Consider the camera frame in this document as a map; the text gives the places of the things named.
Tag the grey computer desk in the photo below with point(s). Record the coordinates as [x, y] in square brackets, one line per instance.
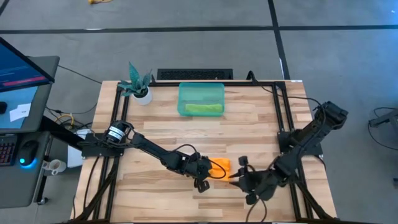
[46, 102]

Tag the black aluminium table frame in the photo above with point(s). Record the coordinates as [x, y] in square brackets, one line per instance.
[236, 83]

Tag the white paper note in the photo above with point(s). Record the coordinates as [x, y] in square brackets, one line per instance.
[20, 112]

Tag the computer monitor with blue screen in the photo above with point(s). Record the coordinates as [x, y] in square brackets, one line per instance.
[18, 68]

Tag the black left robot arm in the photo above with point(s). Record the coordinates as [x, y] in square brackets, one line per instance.
[149, 146]

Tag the teal plastic basket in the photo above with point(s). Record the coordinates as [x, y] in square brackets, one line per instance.
[199, 93]

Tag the black backlit keyboard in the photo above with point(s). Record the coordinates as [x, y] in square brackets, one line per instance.
[7, 149]

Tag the black computer mouse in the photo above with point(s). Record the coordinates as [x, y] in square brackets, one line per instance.
[28, 151]

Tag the white cup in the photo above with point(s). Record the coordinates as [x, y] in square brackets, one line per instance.
[56, 166]

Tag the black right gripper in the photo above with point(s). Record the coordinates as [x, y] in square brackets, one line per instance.
[258, 183]

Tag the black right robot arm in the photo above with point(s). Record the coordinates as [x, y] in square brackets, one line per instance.
[304, 137]

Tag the white box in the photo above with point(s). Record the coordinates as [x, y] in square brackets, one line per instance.
[74, 157]

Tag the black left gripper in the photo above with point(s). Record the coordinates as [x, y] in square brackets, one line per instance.
[200, 169]

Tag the snake plant in white pot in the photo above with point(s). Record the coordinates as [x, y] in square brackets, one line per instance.
[141, 97]

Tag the small black device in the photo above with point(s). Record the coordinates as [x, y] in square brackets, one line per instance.
[2, 107]

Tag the black stand base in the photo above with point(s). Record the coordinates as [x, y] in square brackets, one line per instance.
[387, 119]

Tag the green microfiber towel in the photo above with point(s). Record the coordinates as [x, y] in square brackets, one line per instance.
[203, 108]

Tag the orange microfiber towel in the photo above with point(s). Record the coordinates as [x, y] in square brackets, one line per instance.
[222, 165]

